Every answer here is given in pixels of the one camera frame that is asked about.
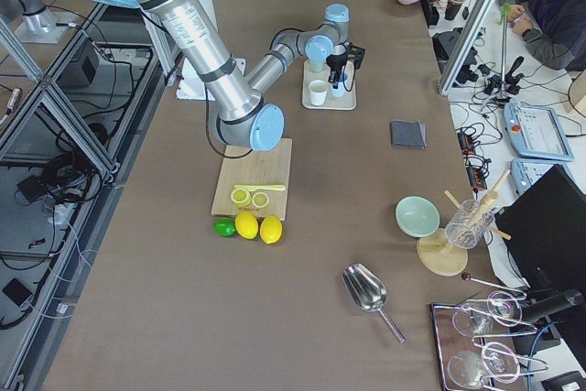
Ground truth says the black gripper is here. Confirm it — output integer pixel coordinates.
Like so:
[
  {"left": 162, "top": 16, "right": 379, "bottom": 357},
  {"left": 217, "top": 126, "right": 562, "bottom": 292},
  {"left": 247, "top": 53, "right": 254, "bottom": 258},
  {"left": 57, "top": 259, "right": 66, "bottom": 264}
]
[{"left": 326, "top": 42, "right": 365, "bottom": 89}]

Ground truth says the light blue cup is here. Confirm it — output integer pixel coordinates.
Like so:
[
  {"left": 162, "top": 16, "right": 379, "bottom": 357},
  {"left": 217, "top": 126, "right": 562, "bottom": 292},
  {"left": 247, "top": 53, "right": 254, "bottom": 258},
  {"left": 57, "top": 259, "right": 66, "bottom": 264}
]
[{"left": 330, "top": 73, "right": 352, "bottom": 98}]

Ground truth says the cream white cup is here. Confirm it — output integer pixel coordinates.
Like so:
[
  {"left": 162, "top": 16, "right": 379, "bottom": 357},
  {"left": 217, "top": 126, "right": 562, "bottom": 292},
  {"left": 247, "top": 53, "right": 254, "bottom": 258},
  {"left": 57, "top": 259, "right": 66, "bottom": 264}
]
[{"left": 309, "top": 80, "right": 329, "bottom": 106}]

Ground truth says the mint green cup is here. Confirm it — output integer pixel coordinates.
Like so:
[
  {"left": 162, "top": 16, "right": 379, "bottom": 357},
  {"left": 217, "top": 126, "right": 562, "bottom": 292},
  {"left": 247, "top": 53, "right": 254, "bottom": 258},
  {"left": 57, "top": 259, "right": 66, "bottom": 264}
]
[{"left": 307, "top": 59, "right": 324, "bottom": 73}]

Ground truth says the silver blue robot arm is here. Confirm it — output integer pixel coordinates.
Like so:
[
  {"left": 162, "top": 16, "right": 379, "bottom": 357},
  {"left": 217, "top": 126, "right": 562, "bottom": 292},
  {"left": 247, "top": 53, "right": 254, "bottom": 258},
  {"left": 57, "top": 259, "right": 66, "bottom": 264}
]
[
  {"left": 92, "top": 0, "right": 364, "bottom": 151},
  {"left": 1, "top": 0, "right": 66, "bottom": 44}
]

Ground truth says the beige rectangular tray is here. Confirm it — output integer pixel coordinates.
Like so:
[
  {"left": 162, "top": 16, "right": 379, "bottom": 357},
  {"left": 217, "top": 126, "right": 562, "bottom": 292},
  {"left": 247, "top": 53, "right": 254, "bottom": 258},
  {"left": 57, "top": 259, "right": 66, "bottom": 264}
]
[{"left": 302, "top": 60, "right": 357, "bottom": 111}]

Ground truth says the metal glass rack tray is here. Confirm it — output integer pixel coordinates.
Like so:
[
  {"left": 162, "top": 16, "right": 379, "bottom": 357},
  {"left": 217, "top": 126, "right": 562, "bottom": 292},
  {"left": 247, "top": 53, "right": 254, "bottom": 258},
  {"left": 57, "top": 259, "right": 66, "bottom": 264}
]
[{"left": 429, "top": 303, "right": 548, "bottom": 390}]

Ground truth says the grey folded cloth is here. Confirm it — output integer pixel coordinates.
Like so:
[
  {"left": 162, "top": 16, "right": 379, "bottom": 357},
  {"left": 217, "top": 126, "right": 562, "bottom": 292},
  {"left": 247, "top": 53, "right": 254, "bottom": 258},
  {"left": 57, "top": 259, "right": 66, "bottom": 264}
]
[{"left": 390, "top": 120, "right": 427, "bottom": 149}]

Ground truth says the wooden cutting board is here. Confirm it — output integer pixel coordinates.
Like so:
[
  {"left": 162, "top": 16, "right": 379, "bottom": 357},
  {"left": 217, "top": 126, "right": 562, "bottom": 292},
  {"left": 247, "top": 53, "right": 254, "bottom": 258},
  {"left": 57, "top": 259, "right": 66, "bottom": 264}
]
[{"left": 211, "top": 138, "right": 293, "bottom": 221}]

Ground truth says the yellow plastic knife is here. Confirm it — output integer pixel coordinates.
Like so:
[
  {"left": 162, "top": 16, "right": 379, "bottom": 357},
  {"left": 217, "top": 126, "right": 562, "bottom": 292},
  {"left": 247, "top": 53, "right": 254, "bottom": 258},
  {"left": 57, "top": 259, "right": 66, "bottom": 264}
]
[{"left": 233, "top": 184, "right": 287, "bottom": 191}]

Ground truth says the iced coffee cup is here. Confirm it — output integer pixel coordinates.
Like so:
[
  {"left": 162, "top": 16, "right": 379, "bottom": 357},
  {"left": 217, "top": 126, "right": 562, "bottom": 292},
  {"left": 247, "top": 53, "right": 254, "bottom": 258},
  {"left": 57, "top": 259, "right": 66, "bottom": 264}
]
[{"left": 444, "top": 0, "right": 465, "bottom": 21}]

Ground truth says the right lemon half slice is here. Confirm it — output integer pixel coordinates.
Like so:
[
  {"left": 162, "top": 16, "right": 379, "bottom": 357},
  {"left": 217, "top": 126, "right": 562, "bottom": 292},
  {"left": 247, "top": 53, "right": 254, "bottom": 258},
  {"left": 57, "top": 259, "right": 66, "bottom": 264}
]
[{"left": 251, "top": 191, "right": 270, "bottom": 209}]

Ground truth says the lemon half slice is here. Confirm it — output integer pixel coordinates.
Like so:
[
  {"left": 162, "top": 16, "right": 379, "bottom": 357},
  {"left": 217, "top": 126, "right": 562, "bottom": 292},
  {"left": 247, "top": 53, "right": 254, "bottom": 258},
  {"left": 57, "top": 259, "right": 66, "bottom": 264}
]
[
  {"left": 251, "top": 191, "right": 270, "bottom": 209},
  {"left": 230, "top": 188, "right": 252, "bottom": 208}
]

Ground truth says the left lemon half slice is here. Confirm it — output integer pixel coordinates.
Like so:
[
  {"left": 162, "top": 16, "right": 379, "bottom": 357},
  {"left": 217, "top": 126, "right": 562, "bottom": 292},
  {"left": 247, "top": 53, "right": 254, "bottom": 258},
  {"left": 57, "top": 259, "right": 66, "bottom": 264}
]
[{"left": 230, "top": 188, "right": 252, "bottom": 208}]

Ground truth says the mint green bowl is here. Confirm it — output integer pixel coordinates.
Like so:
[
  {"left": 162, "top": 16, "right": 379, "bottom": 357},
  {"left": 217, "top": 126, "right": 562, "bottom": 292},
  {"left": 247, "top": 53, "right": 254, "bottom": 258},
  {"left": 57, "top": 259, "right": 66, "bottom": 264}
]
[{"left": 395, "top": 196, "right": 440, "bottom": 238}]

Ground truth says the yellow lemon right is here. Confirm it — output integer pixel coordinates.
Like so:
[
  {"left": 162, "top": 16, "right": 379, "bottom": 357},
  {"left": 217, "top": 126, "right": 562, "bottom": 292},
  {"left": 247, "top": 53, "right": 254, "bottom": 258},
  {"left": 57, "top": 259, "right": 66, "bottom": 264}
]
[{"left": 259, "top": 215, "right": 283, "bottom": 244}]

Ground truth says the yellow lemon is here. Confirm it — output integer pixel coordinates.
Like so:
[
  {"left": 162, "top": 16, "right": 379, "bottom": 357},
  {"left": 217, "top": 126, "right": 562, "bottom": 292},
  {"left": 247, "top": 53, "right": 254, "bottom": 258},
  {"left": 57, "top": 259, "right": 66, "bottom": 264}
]
[
  {"left": 259, "top": 215, "right": 283, "bottom": 244},
  {"left": 234, "top": 211, "right": 259, "bottom": 240}
]

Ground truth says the green tipped metal rod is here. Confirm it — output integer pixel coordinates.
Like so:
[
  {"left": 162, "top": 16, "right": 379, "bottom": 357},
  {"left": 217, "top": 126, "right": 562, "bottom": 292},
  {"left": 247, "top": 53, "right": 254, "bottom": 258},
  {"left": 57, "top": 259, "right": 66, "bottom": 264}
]
[{"left": 496, "top": 4, "right": 511, "bottom": 104}]

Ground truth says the yellow lemon left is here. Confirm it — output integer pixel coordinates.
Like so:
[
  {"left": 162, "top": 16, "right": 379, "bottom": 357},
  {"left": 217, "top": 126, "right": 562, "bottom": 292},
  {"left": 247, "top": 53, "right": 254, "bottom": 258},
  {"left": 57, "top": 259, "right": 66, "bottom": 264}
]
[{"left": 234, "top": 211, "right": 259, "bottom": 240}]

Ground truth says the green lime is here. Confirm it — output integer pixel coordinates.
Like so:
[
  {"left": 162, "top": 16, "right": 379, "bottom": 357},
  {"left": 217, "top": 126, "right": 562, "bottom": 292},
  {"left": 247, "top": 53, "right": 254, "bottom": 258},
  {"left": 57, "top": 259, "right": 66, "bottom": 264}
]
[{"left": 213, "top": 218, "right": 236, "bottom": 237}]

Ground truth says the clear textured glass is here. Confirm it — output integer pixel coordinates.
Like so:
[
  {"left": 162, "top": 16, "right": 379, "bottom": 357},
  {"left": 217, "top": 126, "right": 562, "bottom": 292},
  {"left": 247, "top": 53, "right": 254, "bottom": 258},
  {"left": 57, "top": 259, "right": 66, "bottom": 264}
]
[{"left": 445, "top": 200, "right": 494, "bottom": 249}]

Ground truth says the wooden cup stand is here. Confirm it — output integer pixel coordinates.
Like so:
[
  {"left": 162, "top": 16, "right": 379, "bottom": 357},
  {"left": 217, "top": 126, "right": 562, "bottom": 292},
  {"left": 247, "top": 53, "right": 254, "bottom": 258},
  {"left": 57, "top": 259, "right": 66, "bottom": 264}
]
[{"left": 417, "top": 169, "right": 512, "bottom": 277}]

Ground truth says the blue teach pendant upper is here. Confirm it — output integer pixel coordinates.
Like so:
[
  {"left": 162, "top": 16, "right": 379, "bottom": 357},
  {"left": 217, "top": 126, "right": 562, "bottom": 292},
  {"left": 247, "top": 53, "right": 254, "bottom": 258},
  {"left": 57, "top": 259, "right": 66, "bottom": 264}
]
[{"left": 503, "top": 103, "right": 574, "bottom": 162}]

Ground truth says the blue teach pendant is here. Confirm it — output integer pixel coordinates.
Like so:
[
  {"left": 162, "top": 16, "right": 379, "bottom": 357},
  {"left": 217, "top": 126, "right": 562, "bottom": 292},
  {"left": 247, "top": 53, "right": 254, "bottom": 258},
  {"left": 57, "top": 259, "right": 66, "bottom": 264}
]
[
  {"left": 503, "top": 103, "right": 574, "bottom": 162},
  {"left": 510, "top": 158, "right": 555, "bottom": 195}
]

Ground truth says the blue teach pendant lower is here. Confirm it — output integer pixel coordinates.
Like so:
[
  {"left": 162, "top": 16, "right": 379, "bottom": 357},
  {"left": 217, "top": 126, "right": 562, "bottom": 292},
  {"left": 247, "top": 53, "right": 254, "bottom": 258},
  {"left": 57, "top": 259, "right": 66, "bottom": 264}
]
[{"left": 510, "top": 158, "right": 555, "bottom": 195}]

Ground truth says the metal scoop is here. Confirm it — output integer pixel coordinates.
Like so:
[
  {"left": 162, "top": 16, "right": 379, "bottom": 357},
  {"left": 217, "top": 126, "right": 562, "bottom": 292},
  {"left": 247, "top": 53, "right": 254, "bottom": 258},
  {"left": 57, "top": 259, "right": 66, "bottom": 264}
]
[{"left": 342, "top": 263, "right": 406, "bottom": 343}]

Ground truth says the seated person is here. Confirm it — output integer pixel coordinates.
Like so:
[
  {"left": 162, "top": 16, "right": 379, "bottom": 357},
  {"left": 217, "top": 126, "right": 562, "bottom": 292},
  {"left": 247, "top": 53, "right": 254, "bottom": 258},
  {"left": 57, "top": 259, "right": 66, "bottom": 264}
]
[{"left": 497, "top": 0, "right": 585, "bottom": 71}]

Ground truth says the black monitor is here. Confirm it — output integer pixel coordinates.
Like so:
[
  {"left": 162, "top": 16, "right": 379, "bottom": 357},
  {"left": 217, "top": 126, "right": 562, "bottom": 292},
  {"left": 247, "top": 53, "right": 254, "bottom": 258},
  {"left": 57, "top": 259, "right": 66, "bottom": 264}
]
[{"left": 495, "top": 165, "right": 585, "bottom": 293}]

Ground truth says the upper wine glass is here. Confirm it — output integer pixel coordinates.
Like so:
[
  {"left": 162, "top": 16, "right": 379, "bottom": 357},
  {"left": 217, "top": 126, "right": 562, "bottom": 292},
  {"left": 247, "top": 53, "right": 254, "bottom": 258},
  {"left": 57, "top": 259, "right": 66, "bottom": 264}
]
[{"left": 451, "top": 290, "right": 522, "bottom": 338}]

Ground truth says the wine glass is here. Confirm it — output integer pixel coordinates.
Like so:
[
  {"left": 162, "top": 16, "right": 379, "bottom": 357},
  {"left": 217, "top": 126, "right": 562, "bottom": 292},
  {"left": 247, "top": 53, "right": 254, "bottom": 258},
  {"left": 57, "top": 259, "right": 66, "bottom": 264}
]
[
  {"left": 451, "top": 290, "right": 522, "bottom": 338},
  {"left": 447, "top": 342, "right": 520, "bottom": 390}
]

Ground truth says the lower wine glass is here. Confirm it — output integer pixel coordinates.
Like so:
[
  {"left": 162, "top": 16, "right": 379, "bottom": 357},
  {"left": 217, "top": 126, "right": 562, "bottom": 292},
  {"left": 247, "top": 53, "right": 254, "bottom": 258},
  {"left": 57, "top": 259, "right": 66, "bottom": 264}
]
[{"left": 447, "top": 342, "right": 520, "bottom": 390}]

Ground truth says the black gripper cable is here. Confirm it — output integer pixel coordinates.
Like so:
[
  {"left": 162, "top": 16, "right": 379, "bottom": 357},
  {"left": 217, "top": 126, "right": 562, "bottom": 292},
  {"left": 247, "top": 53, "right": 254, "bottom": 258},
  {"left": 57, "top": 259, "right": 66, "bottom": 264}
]
[{"left": 342, "top": 42, "right": 363, "bottom": 92}]

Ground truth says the aluminium frame post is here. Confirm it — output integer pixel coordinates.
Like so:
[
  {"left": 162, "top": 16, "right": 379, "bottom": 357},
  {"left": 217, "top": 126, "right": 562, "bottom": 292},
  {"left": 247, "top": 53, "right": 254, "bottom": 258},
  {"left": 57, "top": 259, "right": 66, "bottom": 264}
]
[{"left": 438, "top": 0, "right": 495, "bottom": 97}]

